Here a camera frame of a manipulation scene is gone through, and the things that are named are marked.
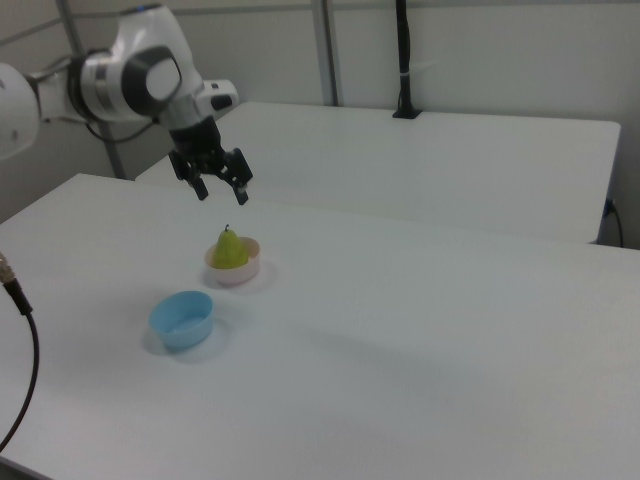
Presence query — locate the green pear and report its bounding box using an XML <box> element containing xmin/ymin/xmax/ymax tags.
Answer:
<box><xmin>213</xmin><ymin>223</ymin><xmax>250</xmax><ymax>271</ymax></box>

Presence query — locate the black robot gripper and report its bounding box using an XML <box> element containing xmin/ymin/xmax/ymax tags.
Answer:
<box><xmin>167</xmin><ymin>115</ymin><xmax>254</xmax><ymax>207</ymax></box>

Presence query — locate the grey partition frame post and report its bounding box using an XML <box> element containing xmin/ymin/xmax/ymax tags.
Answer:
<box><xmin>313</xmin><ymin>0</ymin><xmax>345</xmax><ymax>107</ymax></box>
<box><xmin>56</xmin><ymin>0</ymin><xmax>127</xmax><ymax>181</ymax></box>

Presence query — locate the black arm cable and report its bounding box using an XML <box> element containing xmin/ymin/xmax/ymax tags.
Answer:
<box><xmin>83</xmin><ymin>117</ymin><xmax>162</xmax><ymax>145</ymax></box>

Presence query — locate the blue plastic bowl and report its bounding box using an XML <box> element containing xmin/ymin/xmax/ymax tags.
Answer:
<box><xmin>148</xmin><ymin>290</ymin><xmax>215</xmax><ymax>351</ymax></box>

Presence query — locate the black cable with metal connector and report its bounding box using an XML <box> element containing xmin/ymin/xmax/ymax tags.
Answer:
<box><xmin>0</xmin><ymin>251</ymin><xmax>41</xmax><ymax>454</ymax></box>

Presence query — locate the black clamped camera pole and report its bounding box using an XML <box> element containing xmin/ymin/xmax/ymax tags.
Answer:
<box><xmin>391</xmin><ymin>0</ymin><xmax>424</xmax><ymax>120</ymax></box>

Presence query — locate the pink plastic bowl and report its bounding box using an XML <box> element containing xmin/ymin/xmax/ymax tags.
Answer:
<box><xmin>203</xmin><ymin>237</ymin><xmax>263</xmax><ymax>288</ymax></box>

